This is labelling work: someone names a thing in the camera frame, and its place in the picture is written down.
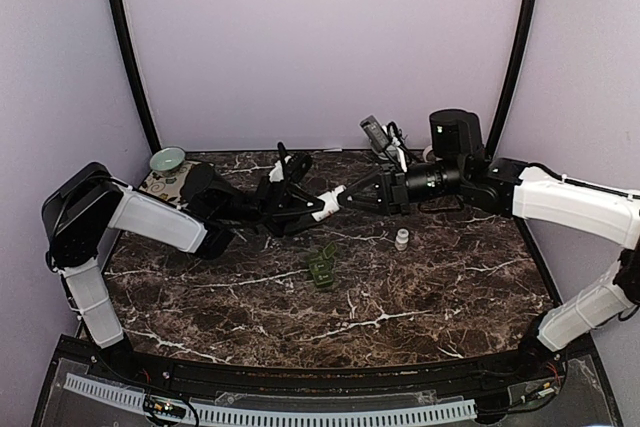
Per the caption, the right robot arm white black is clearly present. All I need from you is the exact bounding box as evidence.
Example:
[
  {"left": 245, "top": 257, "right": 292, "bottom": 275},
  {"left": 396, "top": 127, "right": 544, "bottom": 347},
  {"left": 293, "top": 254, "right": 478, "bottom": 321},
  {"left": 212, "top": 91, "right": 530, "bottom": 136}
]
[{"left": 338, "top": 109, "right": 639, "bottom": 381}]

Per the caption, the green weekly pill organizer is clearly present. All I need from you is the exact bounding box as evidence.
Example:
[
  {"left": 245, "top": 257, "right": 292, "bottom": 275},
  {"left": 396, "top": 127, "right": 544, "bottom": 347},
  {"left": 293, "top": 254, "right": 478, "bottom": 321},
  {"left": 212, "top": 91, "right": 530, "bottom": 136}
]
[{"left": 305, "top": 242, "right": 337, "bottom": 289}]

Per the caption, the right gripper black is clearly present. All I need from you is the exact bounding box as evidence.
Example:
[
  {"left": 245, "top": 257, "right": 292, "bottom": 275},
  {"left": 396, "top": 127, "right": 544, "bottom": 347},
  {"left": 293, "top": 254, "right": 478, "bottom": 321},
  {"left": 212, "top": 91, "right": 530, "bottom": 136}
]
[{"left": 339, "top": 158, "right": 467, "bottom": 216}]

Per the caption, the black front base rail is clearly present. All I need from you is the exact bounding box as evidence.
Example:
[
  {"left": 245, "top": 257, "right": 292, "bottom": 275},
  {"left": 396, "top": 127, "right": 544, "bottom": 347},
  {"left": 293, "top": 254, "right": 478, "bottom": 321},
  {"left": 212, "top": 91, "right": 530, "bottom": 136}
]
[{"left": 124, "top": 346, "right": 531, "bottom": 398}]

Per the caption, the pale green bowl left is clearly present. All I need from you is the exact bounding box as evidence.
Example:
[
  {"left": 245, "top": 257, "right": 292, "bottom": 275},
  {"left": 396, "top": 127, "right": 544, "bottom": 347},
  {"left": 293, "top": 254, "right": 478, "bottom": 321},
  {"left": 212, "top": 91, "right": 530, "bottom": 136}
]
[{"left": 149, "top": 146, "right": 186, "bottom": 177}]

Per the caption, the black frame post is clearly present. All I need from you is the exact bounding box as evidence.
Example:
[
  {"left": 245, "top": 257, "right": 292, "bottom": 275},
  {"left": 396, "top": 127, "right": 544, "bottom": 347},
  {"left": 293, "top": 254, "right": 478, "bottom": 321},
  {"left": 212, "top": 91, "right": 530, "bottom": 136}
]
[
  {"left": 486, "top": 0, "right": 536, "bottom": 158},
  {"left": 108, "top": 0, "right": 162, "bottom": 153}
]

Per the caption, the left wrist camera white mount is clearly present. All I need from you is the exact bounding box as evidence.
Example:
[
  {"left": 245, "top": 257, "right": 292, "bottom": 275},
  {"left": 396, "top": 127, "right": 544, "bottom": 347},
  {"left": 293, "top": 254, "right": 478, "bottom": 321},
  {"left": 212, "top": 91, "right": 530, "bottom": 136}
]
[{"left": 268, "top": 142, "right": 313, "bottom": 184}]

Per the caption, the cream ceramic mug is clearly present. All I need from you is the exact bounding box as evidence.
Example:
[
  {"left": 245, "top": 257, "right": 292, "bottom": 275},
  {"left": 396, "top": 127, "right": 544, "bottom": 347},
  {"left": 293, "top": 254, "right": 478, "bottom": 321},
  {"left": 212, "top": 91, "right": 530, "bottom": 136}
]
[{"left": 423, "top": 146, "right": 435, "bottom": 161}]

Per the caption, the patterned coaster under bowl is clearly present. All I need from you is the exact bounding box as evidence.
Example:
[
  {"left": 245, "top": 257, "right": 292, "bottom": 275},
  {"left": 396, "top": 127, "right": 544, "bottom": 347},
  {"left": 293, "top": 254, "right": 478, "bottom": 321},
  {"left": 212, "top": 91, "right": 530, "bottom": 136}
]
[{"left": 139, "top": 160, "right": 199, "bottom": 205}]

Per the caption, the left black frame post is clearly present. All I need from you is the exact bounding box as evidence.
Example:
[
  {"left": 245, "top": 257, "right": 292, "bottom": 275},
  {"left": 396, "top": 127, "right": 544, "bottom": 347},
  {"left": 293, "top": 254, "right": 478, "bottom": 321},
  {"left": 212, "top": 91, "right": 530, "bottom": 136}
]
[{"left": 108, "top": 0, "right": 162, "bottom": 153}]

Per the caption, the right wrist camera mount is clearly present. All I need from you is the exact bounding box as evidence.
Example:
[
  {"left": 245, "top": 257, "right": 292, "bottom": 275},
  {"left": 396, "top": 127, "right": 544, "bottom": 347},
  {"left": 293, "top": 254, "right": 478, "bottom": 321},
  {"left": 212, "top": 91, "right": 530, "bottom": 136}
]
[{"left": 360, "top": 115, "right": 409, "bottom": 172}]

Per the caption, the right black frame post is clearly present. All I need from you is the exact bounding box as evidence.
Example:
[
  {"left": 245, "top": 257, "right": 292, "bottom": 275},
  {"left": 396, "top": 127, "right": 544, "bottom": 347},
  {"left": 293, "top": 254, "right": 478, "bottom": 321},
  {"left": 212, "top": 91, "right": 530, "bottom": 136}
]
[{"left": 486, "top": 0, "right": 536, "bottom": 158}]

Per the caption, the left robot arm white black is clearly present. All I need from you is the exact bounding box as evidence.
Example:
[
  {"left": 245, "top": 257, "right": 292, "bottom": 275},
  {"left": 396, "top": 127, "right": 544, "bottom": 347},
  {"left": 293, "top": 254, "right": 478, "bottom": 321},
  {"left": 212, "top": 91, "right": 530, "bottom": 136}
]
[{"left": 42, "top": 160, "right": 329, "bottom": 383}]

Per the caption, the white slotted cable duct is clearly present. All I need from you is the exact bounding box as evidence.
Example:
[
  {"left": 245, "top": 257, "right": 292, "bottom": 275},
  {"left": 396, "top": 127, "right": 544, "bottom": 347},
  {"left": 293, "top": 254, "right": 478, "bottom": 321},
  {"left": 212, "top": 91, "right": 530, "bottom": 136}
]
[{"left": 62, "top": 373, "right": 477, "bottom": 426}]

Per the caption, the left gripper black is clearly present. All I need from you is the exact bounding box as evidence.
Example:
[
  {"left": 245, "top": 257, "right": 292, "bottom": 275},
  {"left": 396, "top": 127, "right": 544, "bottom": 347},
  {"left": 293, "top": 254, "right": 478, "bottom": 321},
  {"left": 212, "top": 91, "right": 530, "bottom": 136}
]
[{"left": 213, "top": 174, "right": 330, "bottom": 236}]

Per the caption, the white pill bottle front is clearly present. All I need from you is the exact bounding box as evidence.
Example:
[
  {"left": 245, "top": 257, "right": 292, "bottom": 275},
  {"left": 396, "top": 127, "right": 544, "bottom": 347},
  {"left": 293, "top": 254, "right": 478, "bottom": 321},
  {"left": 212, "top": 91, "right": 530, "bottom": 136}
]
[{"left": 312, "top": 185, "right": 345, "bottom": 222}]

